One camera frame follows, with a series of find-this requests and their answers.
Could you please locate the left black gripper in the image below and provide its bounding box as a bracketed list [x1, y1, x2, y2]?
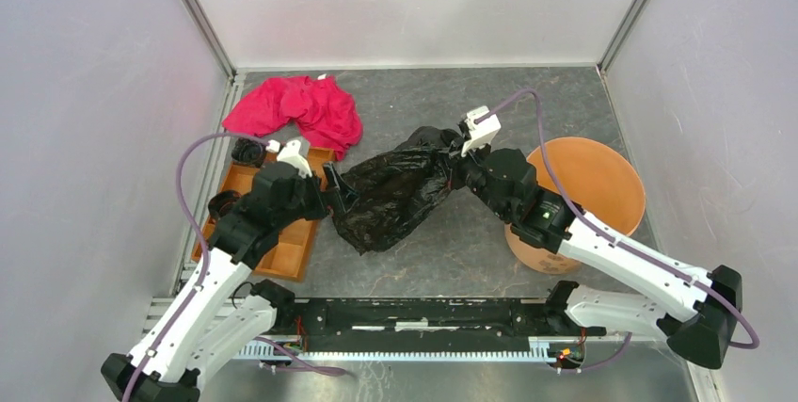
[274, 161, 359, 229]

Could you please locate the black trash bag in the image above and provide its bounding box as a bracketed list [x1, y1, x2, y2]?
[331, 126, 463, 255]

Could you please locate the red cloth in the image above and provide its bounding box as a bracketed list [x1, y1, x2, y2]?
[221, 75, 363, 160]

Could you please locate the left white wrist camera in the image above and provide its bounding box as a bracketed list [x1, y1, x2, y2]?
[266, 137, 313, 178]

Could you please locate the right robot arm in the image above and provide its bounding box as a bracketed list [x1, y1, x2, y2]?
[448, 149, 742, 370]

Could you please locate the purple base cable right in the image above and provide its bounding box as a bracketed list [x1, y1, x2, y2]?
[557, 330, 634, 376]

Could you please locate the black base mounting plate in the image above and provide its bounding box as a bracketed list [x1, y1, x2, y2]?
[269, 297, 607, 352]

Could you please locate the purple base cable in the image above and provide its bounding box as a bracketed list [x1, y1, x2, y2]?
[252, 335, 354, 379]
[557, 330, 634, 376]

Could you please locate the black bag roll left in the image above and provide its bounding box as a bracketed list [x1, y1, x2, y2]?
[207, 189, 242, 222]

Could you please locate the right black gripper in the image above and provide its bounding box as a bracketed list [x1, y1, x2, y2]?
[435, 132, 511, 220]

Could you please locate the aluminium corner post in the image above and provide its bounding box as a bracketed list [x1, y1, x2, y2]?
[181, 0, 237, 79]
[597, 0, 650, 77]

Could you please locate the orange trash bin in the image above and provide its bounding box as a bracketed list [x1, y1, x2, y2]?
[504, 137, 646, 275]

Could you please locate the left aluminium corner post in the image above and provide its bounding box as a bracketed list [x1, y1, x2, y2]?
[181, 0, 237, 79]

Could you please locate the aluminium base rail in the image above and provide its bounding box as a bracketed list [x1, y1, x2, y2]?
[139, 297, 665, 364]

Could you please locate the right aluminium corner post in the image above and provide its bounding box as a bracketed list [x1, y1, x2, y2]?
[597, 0, 650, 77]

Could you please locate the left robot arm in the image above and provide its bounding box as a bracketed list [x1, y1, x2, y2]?
[101, 157, 328, 401]

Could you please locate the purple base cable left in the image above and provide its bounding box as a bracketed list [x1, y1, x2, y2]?
[252, 335, 354, 379]

